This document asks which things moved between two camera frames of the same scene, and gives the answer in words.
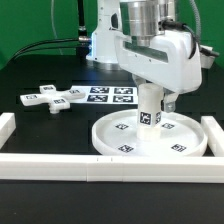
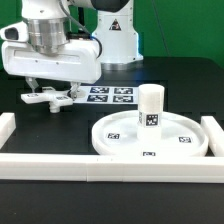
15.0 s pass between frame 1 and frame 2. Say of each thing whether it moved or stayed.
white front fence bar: stayed
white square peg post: moved
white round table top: stayed
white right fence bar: stayed
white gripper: moved
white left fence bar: stayed
